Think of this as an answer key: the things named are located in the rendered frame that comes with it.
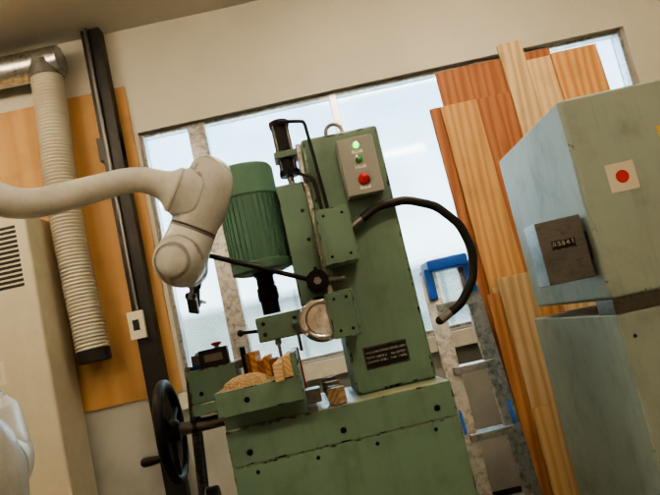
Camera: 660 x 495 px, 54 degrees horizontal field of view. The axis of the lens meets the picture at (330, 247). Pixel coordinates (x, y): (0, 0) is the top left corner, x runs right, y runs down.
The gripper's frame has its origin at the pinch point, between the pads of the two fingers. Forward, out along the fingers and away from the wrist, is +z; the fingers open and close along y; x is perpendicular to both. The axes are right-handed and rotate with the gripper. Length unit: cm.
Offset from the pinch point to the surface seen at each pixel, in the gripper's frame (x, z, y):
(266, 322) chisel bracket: -17.5, 10.5, -10.2
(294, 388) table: -27.4, -14.5, -25.2
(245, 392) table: -15.9, -14.6, -27.3
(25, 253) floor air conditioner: 99, 118, 9
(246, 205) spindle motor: -8.1, 5.8, 21.3
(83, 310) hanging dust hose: 73, 128, -13
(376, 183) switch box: -43, -3, 30
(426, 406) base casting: -61, -8, -27
